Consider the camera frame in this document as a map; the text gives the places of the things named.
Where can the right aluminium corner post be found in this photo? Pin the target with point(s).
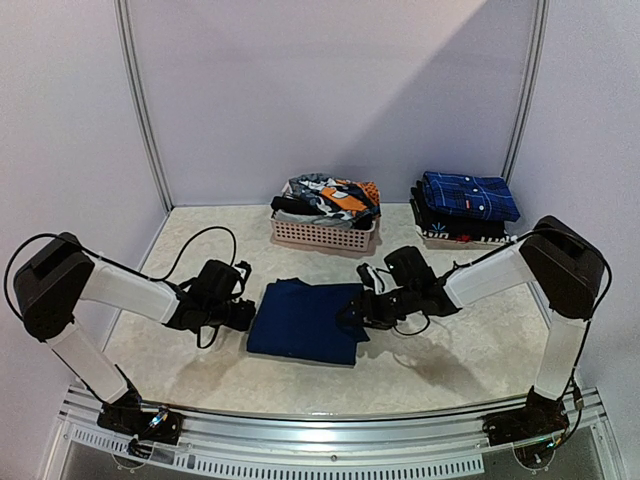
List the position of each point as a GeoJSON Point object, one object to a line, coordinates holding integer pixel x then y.
{"type": "Point", "coordinates": [528, 86]}

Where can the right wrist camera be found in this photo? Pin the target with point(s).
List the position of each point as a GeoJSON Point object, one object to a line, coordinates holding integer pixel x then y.
{"type": "Point", "coordinates": [371, 278]}

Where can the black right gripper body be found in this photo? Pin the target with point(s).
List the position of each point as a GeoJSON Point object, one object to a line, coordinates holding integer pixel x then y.
{"type": "Point", "coordinates": [360, 314]}

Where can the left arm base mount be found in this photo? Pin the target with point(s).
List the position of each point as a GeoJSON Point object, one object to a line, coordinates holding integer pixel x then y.
{"type": "Point", "coordinates": [143, 427]}

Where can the grey folded garment in basket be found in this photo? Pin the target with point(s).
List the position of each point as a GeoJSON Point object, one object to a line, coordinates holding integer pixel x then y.
{"type": "Point", "coordinates": [283, 216]}

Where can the black folded printed garment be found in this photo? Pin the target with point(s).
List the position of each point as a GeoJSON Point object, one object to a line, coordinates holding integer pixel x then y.
{"type": "Point", "coordinates": [431, 224]}

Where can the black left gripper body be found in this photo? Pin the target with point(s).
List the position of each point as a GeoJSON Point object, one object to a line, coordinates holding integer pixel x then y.
{"type": "Point", "coordinates": [218, 315]}

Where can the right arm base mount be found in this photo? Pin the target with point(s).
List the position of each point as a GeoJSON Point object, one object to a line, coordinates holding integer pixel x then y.
{"type": "Point", "coordinates": [536, 430]}

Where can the aluminium front rail frame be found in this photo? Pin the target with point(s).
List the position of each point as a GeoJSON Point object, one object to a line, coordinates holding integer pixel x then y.
{"type": "Point", "coordinates": [445, 444]}

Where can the pink perforated plastic basket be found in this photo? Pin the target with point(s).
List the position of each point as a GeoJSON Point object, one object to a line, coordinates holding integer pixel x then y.
{"type": "Point", "coordinates": [331, 233]}

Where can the aluminium corner post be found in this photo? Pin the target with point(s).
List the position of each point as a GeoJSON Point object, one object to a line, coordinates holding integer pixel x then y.
{"type": "Point", "coordinates": [132, 69]}
{"type": "Point", "coordinates": [528, 86]}

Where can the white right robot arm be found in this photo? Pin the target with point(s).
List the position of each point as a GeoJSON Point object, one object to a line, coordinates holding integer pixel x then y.
{"type": "Point", "coordinates": [572, 273]}

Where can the left aluminium corner post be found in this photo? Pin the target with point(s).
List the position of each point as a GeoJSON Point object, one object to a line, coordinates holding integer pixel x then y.
{"type": "Point", "coordinates": [132, 69]}

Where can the orange patterned garment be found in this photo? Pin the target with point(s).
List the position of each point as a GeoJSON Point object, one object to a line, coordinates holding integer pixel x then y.
{"type": "Point", "coordinates": [336, 197]}

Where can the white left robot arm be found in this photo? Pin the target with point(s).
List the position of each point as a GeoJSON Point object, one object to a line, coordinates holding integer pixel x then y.
{"type": "Point", "coordinates": [51, 278]}

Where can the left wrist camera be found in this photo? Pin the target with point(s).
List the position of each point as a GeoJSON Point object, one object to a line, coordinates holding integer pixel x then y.
{"type": "Point", "coordinates": [244, 270]}

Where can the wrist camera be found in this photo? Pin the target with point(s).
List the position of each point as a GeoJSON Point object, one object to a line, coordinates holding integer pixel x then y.
{"type": "Point", "coordinates": [244, 270]}
{"type": "Point", "coordinates": [371, 278]}

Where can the navy blue Mickey t-shirt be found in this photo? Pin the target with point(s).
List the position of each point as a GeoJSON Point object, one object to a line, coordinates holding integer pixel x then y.
{"type": "Point", "coordinates": [296, 320]}

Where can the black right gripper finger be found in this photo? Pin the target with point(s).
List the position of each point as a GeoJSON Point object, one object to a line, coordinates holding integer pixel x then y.
{"type": "Point", "coordinates": [355, 307]}
{"type": "Point", "coordinates": [350, 323]}

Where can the black garment in basket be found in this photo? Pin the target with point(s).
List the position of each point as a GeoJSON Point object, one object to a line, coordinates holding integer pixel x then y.
{"type": "Point", "coordinates": [293, 206]}

